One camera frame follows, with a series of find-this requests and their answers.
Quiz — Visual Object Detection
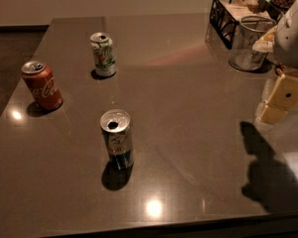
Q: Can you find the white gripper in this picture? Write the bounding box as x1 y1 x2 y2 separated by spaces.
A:
252 0 298 125

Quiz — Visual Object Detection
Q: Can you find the green white 7up can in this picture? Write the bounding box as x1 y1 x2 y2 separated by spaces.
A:
89 32 116 77

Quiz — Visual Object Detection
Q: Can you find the clear glass cup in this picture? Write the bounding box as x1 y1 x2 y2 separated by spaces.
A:
228 15 275 72

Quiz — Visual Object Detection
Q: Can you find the silver blue energy drink can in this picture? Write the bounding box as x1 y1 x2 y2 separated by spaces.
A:
100 109 134 171

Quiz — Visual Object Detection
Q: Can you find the black wire basket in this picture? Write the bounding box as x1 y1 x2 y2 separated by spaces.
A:
210 0 258 50

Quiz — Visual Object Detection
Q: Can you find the red coke can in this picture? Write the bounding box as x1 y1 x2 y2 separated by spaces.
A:
21 60 63 111

